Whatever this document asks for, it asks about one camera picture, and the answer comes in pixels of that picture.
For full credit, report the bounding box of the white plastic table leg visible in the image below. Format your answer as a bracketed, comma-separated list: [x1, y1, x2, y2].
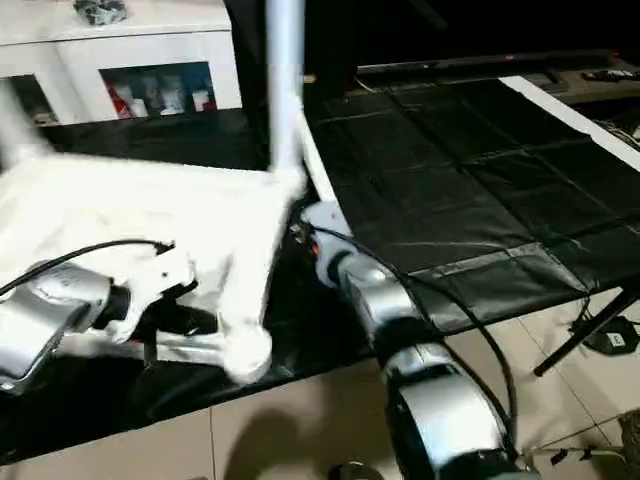
[263, 0, 308, 191]
[298, 115, 343, 207]
[0, 75, 53, 171]

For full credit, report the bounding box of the white plastic table top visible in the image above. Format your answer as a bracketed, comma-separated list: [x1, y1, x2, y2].
[0, 150, 313, 387]

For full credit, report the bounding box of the black work mat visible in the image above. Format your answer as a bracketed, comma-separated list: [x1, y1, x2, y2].
[0, 78, 640, 463]

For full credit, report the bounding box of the white bottle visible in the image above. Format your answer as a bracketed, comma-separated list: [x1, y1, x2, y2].
[162, 82, 184, 115]

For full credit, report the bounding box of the red bottle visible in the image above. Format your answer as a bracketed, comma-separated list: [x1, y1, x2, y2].
[105, 84, 127, 119]

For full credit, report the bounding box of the white glass door cabinet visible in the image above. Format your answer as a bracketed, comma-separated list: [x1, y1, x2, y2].
[0, 0, 241, 127]

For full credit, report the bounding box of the black stand foot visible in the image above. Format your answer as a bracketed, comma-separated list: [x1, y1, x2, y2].
[533, 288, 640, 378]

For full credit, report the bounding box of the grey metallic ornament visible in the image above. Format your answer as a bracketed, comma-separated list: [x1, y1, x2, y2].
[74, 0, 129, 27]

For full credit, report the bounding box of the black power adapter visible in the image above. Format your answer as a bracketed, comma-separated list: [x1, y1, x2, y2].
[590, 318, 637, 354]

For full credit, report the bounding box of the black remote control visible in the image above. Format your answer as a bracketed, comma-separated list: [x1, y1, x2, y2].
[582, 66, 640, 84]

